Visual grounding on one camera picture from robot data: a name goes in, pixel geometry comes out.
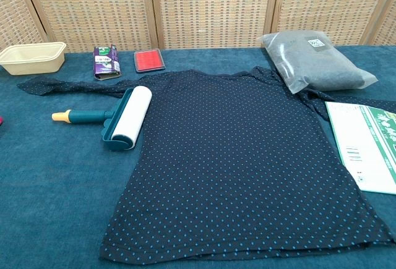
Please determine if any teal handled white lint roller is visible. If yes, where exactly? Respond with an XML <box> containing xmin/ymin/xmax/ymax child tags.
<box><xmin>51</xmin><ymin>85</ymin><xmax>153</xmax><ymax>152</ymax></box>

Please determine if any dark polka dot shirt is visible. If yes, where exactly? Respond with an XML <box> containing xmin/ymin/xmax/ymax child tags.
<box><xmin>17</xmin><ymin>68</ymin><xmax>396</xmax><ymax>263</ymax></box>

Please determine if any red stamp pad case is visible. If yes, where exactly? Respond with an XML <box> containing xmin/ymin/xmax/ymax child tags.
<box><xmin>134</xmin><ymin>49</ymin><xmax>167</xmax><ymax>73</ymax></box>

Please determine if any purple drink carton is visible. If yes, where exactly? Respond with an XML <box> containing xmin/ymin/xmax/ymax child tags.
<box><xmin>93</xmin><ymin>45</ymin><xmax>122</xmax><ymax>82</ymax></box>

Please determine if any woven rattan folding screen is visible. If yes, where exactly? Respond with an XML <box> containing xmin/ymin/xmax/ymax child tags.
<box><xmin>0</xmin><ymin>0</ymin><xmax>396</xmax><ymax>54</ymax></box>

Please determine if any grey filled plastic bag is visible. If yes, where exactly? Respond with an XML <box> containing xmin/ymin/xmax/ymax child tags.
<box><xmin>256</xmin><ymin>30</ymin><xmax>379</xmax><ymax>94</ymax></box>

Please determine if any teal table cloth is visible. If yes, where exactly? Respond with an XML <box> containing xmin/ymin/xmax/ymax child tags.
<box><xmin>0</xmin><ymin>45</ymin><xmax>396</xmax><ymax>269</ymax></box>

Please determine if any green and white paper envelope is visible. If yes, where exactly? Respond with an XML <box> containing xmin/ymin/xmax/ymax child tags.
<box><xmin>324</xmin><ymin>101</ymin><xmax>396</xmax><ymax>195</ymax></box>

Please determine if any beige plastic food container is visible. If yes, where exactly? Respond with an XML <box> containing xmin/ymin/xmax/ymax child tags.
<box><xmin>0</xmin><ymin>41</ymin><xmax>67</xmax><ymax>76</ymax></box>

